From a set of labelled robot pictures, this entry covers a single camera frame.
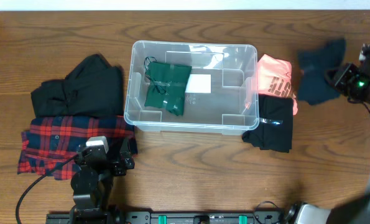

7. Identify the dark navy garment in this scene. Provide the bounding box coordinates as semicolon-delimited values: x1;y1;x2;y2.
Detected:
297;39;346;105

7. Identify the pink printed shirt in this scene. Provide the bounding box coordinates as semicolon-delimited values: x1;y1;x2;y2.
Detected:
256;54;298;115

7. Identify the dark green cloth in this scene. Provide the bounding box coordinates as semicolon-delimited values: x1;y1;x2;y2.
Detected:
144;57;192;116

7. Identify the black garment with tape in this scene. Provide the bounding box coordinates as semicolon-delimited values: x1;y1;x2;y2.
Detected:
242;95;294;153

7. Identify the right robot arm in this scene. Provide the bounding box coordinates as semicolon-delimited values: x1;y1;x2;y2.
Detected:
288;63;370;224

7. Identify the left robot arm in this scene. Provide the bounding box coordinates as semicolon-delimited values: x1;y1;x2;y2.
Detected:
71;136;135;210

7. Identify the red navy plaid shirt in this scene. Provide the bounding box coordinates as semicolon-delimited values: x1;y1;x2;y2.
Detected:
17;116;138;175

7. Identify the large black folded garment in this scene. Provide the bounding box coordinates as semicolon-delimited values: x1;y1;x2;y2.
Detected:
31;54;124;118

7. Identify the clear plastic storage bin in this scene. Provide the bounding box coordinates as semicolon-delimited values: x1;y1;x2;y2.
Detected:
124;40;259;135

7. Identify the white label in bin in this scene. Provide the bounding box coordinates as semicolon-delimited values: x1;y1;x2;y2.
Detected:
185;74;211;93

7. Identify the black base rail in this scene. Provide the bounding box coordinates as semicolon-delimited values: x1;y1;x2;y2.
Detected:
45;206;296;224

